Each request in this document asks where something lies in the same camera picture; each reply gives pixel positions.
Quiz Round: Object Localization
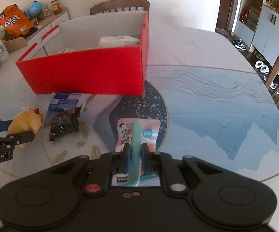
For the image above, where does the grey shoe cabinet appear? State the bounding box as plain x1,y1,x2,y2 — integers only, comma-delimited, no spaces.
233,0,279,65

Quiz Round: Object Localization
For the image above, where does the silver snack wrapper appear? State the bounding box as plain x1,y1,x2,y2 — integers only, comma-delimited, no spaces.
59,48,80,54

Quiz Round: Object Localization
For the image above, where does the blue patterned table mat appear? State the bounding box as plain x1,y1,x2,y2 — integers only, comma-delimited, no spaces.
0,66,279,181

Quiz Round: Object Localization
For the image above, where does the brown wooden chair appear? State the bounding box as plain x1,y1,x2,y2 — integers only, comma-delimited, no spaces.
81,0,150,35

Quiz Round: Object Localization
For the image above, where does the blue tissue packet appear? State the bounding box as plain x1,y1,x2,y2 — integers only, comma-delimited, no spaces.
49,93,83,112

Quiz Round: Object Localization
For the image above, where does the white pink snack pouch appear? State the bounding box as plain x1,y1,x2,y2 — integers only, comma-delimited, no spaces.
112,118,160,186

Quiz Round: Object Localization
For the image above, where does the yellow cat toy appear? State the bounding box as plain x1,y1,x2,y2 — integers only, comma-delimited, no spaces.
7,108,44,149

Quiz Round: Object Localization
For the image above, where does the red-labelled jar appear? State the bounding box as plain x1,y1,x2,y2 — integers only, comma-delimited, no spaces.
51,0,62,15

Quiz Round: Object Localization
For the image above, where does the red cardboard box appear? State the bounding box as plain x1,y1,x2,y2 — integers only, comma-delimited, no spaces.
16,16,149,95

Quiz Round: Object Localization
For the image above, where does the teal silicone piece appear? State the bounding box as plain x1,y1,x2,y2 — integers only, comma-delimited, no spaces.
128,120,142,187

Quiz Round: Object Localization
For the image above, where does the blue globe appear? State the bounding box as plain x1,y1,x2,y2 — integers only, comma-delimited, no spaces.
27,1,42,17

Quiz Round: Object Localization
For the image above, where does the dark sneakers pair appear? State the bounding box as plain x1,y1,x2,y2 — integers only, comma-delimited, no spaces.
232,39,246,51

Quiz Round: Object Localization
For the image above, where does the orange snack bag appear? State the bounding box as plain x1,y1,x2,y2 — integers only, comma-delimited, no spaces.
0,4,35,38

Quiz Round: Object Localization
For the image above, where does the white drawer cabinet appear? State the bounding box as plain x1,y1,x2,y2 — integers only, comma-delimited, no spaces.
3,6,70,54

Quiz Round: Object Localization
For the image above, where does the black snack packet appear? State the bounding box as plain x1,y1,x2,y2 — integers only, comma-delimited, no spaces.
49,107,81,141

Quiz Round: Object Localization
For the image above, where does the white slippers pair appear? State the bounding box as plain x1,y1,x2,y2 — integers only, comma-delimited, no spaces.
254,60,270,74

